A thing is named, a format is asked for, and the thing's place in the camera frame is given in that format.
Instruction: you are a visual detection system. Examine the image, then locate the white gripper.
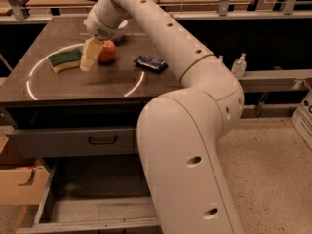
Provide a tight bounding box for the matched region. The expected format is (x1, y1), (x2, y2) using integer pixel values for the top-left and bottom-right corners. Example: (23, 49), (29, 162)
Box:
(80, 9), (118, 71)

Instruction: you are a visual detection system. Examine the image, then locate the green and yellow sponge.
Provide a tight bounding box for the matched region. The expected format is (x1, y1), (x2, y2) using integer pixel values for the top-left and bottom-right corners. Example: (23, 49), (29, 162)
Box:
(48, 49), (82, 74)

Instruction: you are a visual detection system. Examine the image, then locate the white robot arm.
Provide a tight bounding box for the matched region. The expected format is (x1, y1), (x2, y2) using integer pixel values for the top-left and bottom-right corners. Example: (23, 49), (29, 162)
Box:
(85, 0), (244, 234)

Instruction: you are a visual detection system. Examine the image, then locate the grey drawer cabinet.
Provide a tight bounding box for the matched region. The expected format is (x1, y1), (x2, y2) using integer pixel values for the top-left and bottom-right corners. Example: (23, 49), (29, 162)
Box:
(0, 14), (183, 234)

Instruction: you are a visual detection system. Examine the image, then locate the grey upper drawer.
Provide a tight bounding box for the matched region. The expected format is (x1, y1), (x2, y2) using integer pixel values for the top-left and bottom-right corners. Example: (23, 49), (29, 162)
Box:
(7, 101), (143, 158)

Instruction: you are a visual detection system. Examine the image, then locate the grey open middle drawer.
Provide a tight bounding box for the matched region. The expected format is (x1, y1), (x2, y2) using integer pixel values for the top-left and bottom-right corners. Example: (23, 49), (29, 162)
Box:
(17, 154), (163, 234)

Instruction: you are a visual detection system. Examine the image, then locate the red apple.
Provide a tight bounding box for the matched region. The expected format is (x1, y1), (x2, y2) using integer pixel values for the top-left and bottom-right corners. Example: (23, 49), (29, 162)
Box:
(97, 40), (116, 62)

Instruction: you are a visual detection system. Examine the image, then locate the white bowl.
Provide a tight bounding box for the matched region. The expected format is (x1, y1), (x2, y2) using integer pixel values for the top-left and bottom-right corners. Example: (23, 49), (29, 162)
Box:
(111, 19), (128, 42)

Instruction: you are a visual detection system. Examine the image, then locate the clear sanitizer bottle right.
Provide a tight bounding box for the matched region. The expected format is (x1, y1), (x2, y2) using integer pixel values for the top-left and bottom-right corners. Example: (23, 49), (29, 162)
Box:
(231, 53), (247, 77)

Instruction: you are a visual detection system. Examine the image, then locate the cardboard box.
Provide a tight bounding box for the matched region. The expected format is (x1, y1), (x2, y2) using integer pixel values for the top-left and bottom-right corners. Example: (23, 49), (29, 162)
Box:
(0, 136), (51, 207)

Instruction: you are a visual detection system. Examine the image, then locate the white printed sign box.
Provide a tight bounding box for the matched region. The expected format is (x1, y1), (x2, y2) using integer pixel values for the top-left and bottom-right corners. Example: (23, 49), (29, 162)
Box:
(291, 91), (312, 149)

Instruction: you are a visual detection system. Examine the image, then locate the grey metal rail shelf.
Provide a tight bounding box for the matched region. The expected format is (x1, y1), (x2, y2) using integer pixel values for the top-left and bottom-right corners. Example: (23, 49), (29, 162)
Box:
(239, 69), (312, 93)

